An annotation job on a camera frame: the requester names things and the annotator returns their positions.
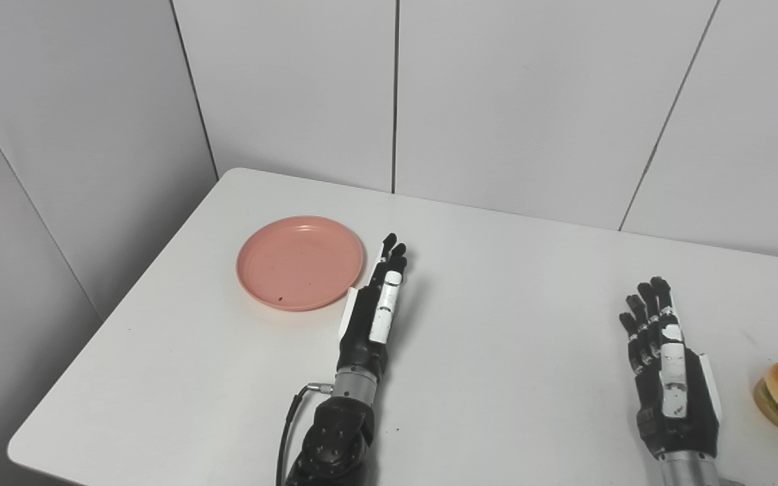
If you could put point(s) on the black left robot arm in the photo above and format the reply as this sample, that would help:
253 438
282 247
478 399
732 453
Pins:
335 439

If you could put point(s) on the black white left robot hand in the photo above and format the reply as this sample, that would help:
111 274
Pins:
362 331

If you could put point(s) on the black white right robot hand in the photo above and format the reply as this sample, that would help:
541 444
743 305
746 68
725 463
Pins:
689 405

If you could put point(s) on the pink plastic plate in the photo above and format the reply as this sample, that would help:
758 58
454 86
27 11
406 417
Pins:
298 263

